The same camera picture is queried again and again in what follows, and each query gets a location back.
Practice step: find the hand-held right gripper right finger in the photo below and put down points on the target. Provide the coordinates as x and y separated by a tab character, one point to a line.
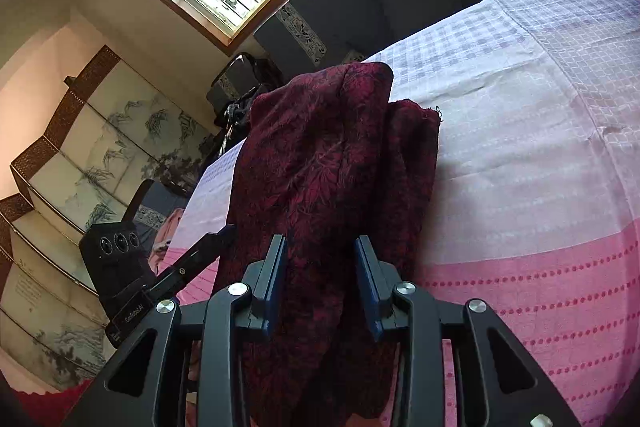
367	287

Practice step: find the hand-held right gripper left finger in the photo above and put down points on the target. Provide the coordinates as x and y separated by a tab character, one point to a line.
276	297

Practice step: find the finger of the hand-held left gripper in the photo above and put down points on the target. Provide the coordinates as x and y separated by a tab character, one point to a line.
190	257

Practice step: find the dark red patterned knit sweater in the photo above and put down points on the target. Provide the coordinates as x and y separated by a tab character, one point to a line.
320	167

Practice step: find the person's left forearm red sleeve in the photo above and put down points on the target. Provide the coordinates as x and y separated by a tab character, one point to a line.
45	402

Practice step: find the dark chair with clothes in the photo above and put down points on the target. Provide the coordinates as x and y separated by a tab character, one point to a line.
235	117

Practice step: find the pink crumpled cloth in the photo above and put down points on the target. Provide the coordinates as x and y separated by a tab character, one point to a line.
167	232

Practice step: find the grey cushioned chair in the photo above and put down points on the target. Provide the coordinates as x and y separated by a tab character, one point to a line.
160	202

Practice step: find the painted landscape folding screen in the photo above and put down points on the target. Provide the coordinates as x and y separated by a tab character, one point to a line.
100	157

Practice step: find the bed with pink checked sheet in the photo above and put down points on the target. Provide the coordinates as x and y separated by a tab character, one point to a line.
525	157

